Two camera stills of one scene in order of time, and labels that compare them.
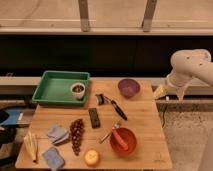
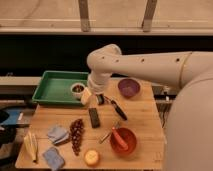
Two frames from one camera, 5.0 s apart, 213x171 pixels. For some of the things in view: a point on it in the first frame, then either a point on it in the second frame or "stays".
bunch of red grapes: [77, 129] stays
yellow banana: [31, 146] stays
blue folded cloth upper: [57, 134] stays
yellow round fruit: [91, 157] stays
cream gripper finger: [180, 94] → [94, 101]
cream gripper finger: [160, 92] → [85, 96]
